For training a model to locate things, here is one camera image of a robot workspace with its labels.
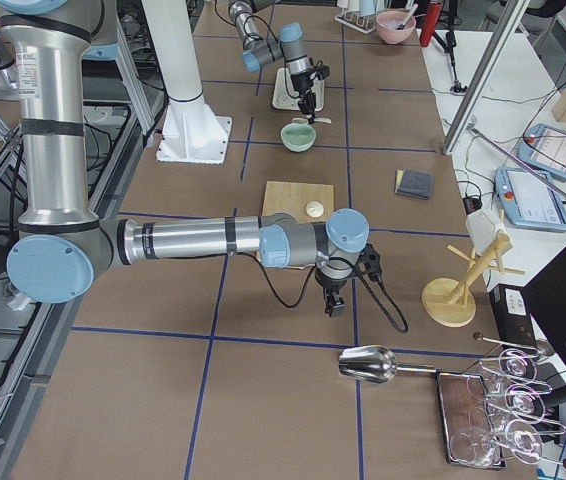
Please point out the pink mixing bowl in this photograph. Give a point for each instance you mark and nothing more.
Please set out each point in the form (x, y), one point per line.
(393, 28)

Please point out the aluminium frame post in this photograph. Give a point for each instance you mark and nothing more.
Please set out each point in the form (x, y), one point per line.
(505, 28)

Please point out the white steamed bun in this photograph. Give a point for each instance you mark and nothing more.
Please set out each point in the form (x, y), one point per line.
(314, 209)

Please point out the bamboo cutting board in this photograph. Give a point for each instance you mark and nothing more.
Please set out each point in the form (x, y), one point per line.
(291, 198)

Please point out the upper teach pendant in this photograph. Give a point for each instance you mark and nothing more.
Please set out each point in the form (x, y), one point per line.
(544, 147)

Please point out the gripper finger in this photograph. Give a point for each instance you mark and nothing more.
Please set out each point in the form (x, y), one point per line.
(330, 304)
(311, 115)
(302, 107)
(339, 305)

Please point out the metal scoop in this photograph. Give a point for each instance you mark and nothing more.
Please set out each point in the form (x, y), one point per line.
(376, 364)

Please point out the grey cleaning cloth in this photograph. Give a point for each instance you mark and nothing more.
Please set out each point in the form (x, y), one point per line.
(417, 184)

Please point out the white bear tray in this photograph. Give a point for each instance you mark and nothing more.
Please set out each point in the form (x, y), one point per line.
(286, 98)

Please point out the red bottle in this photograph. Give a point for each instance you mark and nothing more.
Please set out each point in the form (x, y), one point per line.
(429, 23)

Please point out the white dish rack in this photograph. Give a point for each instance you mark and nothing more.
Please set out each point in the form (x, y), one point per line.
(357, 14)

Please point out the wooden cup tree stand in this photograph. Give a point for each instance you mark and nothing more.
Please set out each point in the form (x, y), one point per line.
(449, 302)

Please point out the black computer box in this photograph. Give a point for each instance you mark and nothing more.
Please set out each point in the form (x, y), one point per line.
(541, 301)

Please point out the wine glass rack tray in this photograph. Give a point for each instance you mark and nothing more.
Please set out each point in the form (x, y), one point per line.
(495, 409)

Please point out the yellow sponge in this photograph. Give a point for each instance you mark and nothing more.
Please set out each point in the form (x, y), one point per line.
(398, 179)

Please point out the light green ceramic bowl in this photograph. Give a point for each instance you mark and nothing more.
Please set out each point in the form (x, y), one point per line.
(298, 137)

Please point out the lower teach pendant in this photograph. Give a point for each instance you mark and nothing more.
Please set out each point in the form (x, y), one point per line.
(528, 202)

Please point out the teach pendant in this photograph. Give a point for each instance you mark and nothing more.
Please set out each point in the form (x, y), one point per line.
(544, 147)
(528, 202)

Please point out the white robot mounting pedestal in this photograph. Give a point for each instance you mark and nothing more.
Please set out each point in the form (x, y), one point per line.
(191, 132)

